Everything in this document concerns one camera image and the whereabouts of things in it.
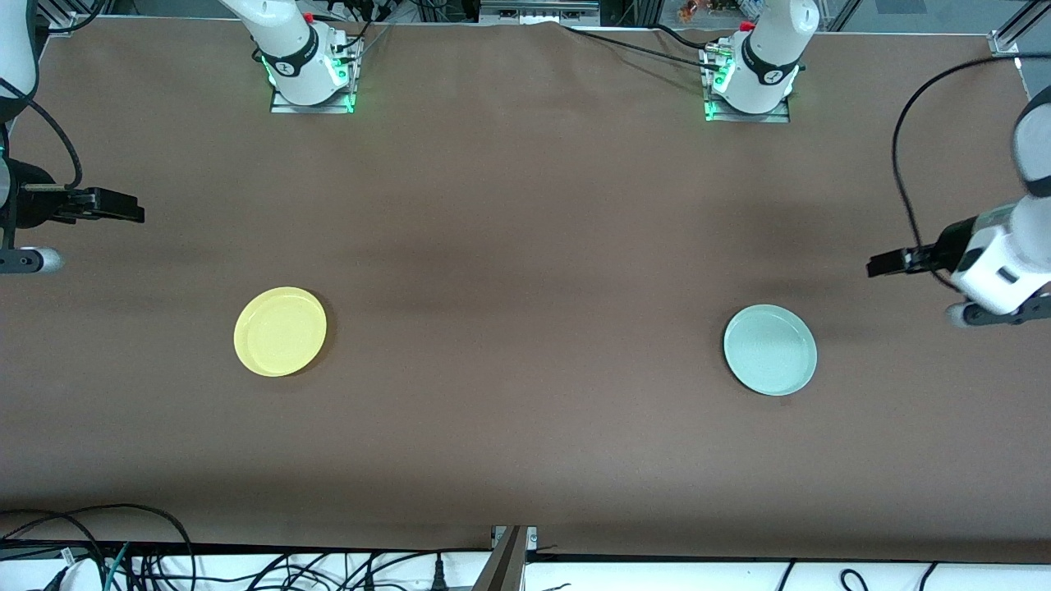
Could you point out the orange colourful toy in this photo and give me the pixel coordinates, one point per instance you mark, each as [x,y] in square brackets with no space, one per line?
[698,10]

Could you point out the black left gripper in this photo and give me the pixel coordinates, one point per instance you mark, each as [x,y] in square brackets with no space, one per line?
[952,240]

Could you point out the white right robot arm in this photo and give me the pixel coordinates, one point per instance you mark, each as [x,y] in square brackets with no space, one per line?
[291,49]

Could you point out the white lower shelf board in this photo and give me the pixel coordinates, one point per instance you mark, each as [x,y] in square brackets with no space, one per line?
[657,579]

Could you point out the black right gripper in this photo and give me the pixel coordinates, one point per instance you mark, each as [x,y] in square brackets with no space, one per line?
[33,206]

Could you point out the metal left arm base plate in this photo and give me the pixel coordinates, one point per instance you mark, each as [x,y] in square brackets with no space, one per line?
[776,117]

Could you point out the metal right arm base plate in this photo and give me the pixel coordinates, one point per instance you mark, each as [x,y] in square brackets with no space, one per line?
[283,105]

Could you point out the brown table cover sheet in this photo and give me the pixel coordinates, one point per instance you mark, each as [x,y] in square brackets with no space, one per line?
[525,246]

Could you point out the pale green plate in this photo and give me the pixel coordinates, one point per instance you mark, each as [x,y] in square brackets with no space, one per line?
[770,351]

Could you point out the yellow plate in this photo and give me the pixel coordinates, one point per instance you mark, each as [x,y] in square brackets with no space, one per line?
[279,332]

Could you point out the aluminium frame profile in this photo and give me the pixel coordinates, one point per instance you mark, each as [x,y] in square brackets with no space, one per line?
[505,566]

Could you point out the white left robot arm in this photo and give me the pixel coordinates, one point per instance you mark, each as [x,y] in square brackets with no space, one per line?
[1006,263]

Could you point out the grey power strip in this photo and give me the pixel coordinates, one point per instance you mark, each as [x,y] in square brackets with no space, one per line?
[534,11]

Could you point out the black power plug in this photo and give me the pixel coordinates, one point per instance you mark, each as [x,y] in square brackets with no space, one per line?
[439,579]

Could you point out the metal corner bracket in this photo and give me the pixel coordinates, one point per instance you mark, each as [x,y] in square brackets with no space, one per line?
[63,25]
[1003,43]

